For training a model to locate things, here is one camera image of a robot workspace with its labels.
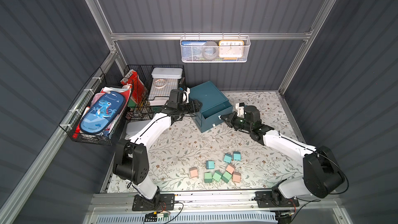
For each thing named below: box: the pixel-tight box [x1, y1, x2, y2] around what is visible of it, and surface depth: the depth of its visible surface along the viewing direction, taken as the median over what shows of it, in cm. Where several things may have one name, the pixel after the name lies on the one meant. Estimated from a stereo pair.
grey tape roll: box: [202, 40, 219, 60], surface depth 89 cm
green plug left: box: [204, 172, 213, 184], surface depth 80 cm
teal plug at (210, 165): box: [205, 160, 216, 170], surface depth 84 cm
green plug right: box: [220, 171, 233, 184], surface depth 80 cm
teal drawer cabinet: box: [189, 80, 234, 133], surface depth 87 cm
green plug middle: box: [212, 170, 223, 182], surface depth 81 cm
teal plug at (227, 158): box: [223, 152, 233, 164], surface depth 88 cm
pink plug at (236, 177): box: [232, 171, 241, 184], surface depth 81 cm
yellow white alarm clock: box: [218, 39, 245, 60], surface depth 90 cm
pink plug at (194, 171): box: [189, 166, 199, 178], surface depth 83 cm
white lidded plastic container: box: [151, 67, 183, 79], surface depth 104 cm
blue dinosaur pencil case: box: [79, 90, 126, 135], surface depth 66 cm
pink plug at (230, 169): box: [225, 164, 235, 175], surface depth 84 cm
